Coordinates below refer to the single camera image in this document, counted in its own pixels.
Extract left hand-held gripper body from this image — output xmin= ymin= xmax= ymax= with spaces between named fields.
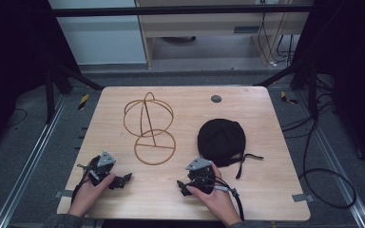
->
xmin=84 ymin=150 xmax=117 ymax=188

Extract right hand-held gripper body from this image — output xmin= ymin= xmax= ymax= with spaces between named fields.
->
xmin=185 ymin=157 xmax=217 ymax=195

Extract black cap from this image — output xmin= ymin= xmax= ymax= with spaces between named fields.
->
xmin=197 ymin=118 xmax=265 ymax=181

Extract person's left hand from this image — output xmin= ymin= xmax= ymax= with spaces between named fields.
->
xmin=67 ymin=173 xmax=116 ymax=219

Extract person's right hand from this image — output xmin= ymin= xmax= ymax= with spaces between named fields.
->
xmin=185 ymin=162 xmax=242 ymax=228

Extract black yellow striped tape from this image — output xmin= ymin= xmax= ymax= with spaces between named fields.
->
xmin=279 ymin=90 xmax=298 ymax=105
xmin=77 ymin=93 xmax=90 ymax=111

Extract black metal stand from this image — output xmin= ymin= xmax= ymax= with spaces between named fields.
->
xmin=253 ymin=61 xmax=320 ymax=122
xmin=43 ymin=60 xmax=106 ymax=125

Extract white cabinet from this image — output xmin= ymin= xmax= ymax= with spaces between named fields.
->
xmin=48 ymin=0 xmax=147 ymax=67

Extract black curtain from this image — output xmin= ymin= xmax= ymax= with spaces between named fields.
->
xmin=0 ymin=0 xmax=81 ymax=160
xmin=290 ymin=0 xmax=365 ymax=177

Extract grey cable plug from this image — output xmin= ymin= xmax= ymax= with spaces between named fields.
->
xmin=212 ymin=185 xmax=238 ymax=195

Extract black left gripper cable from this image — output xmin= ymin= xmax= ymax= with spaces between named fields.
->
xmin=70 ymin=162 xmax=95 ymax=205

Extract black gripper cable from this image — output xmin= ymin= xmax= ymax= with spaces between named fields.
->
xmin=70 ymin=162 xmax=95 ymax=205
xmin=214 ymin=177 xmax=245 ymax=222

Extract gold wire hat stand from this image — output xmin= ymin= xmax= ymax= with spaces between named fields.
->
xmin=123 ymin=91 xmax=177 ymax=166

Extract grey metal table bracket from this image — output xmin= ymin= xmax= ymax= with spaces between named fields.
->
xmin=291 ymin=193 xmax=316 ymax=203
xmin=54 ymin=189 xmax=75 ymax=200

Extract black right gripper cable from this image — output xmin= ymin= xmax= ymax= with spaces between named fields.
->
xmin=214 ymin=177 xmax=245 ymax=222

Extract aluminium floor rail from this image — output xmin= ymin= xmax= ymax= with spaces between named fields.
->
xmin=298 ymin=91 xmax=365 ymax=228
xmin=0 ymin=94 xmax=68 ymax=228

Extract thin black floor cable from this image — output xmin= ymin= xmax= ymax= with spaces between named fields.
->
xmin=5 ymin=107 xmax=29 ymax=128

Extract black looped floor cable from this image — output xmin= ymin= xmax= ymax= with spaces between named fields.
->
xmin=279 ymin=94 xmax=358 ymax=210

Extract black cables under desk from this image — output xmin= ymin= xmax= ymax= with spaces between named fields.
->
xmin=257 ymin=11 xmax=297 ymax=68

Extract black horizontal frame bar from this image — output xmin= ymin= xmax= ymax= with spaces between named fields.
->
xmin=50 ymin=4 xmax=315 ymax=18

